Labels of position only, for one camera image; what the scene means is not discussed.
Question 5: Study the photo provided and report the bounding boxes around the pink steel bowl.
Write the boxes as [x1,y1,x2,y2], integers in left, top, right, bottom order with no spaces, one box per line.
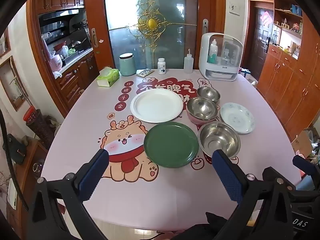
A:
[185,97,218,125]

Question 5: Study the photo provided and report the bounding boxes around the cardboard box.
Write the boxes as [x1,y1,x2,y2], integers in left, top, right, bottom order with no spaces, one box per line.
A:
[291,129,316,157]

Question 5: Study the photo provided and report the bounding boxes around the pink rice cooker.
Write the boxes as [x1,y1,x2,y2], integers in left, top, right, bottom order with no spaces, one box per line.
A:
[50,54,63,72]

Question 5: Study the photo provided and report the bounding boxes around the small steel bowl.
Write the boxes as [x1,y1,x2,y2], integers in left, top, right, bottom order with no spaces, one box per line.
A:
[196,86,221,103]

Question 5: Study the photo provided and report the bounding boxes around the wooden kitchen base cabinet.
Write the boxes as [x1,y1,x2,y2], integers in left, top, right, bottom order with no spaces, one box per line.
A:
[54,51,99,107]

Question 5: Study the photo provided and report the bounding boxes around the green tissue box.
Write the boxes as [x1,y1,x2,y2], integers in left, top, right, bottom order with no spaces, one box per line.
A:
[96,67,120,88]

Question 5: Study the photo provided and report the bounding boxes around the white bottle sterilizer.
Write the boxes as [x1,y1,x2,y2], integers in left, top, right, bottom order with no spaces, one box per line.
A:
[199,32,243,81]

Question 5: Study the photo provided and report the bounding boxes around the wooden framed wall niche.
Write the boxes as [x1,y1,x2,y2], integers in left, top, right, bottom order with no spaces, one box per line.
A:
[0,56,28,112]
[0,30,12,58]

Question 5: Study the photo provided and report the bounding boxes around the pink printed tablecloth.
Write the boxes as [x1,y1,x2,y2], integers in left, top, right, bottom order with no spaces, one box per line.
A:
[40,67,303,233]

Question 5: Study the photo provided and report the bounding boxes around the brown wicker bin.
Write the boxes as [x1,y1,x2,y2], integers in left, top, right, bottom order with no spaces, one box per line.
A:
[26,109,55,150]

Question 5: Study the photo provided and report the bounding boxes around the wooden shelf cabinet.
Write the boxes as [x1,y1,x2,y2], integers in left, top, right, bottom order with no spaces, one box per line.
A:
[257,0,320,143]

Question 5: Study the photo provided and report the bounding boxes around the brown entry door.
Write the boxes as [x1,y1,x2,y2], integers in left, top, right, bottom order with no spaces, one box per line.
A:
[247,0,275,67]

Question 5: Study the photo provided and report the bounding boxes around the clear squeeze bottle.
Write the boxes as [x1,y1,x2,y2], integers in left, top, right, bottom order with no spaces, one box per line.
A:
[184,49,193,74]

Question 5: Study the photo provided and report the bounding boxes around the white light switch panel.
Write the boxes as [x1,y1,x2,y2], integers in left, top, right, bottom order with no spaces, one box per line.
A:
[229,2,241,15]

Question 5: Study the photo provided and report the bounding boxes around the large steel bowl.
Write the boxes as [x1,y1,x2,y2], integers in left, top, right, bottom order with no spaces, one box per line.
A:
[197,121,241,159]

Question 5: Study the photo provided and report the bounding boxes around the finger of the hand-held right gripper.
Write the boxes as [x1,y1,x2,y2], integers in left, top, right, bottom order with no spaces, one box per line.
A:
[292,155,320,180]

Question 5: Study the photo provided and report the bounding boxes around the large white plate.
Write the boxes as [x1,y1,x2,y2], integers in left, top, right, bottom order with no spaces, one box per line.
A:
[130,89,184,123]

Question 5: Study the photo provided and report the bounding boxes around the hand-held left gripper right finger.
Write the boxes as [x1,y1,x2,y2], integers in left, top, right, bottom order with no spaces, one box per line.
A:
[212,149,294,240]

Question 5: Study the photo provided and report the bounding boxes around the dark teal device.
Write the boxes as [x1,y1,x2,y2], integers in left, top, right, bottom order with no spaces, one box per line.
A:
[7,134,25,165]

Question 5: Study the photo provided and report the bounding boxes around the black range hood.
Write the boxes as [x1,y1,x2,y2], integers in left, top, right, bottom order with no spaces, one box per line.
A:
[39,9,88,28]

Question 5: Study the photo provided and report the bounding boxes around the green plate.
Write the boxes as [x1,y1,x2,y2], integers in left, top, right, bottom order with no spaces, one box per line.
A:
[143,122,200,168]

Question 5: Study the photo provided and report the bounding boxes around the floral white plate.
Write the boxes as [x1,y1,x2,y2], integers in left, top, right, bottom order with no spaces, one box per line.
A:
[219,102,256,134]

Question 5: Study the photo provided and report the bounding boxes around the mint green canister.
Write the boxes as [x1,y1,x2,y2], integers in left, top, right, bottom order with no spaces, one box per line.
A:
[119,53,137,77]

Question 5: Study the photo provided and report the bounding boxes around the red basket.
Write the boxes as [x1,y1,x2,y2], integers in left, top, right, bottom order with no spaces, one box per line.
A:
[23,106,37,123]

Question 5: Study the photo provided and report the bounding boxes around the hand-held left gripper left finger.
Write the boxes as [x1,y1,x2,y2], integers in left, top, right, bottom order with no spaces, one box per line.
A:
[26,149,110,240]

